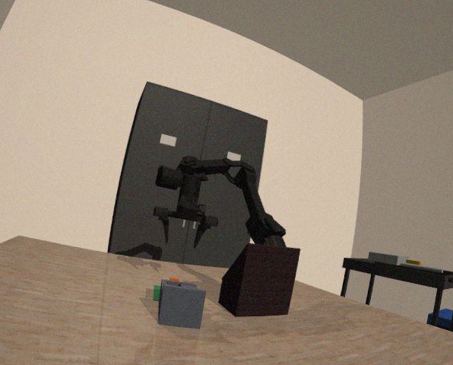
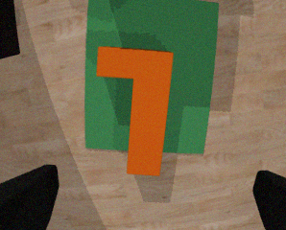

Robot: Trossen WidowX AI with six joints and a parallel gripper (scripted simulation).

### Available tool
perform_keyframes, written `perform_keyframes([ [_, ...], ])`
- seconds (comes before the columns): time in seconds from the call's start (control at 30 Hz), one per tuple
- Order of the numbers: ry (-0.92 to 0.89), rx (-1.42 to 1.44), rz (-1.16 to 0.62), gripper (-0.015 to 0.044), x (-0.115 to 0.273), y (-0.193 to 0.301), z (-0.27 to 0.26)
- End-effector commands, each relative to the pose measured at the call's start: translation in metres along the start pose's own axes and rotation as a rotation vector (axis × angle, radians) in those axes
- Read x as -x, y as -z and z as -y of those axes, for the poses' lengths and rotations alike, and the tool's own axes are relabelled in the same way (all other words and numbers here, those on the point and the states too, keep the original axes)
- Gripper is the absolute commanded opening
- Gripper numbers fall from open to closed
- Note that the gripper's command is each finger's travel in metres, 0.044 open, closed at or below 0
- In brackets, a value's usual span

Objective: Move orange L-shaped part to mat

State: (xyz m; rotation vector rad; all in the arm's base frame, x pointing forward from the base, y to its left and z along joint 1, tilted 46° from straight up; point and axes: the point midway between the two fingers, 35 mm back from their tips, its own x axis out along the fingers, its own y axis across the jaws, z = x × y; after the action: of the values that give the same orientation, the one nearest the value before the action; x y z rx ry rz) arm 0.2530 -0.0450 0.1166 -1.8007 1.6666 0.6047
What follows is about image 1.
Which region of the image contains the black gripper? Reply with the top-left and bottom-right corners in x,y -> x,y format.
153,192 -> 218,248

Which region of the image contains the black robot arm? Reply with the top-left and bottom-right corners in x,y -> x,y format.
156,156 -> 287,247

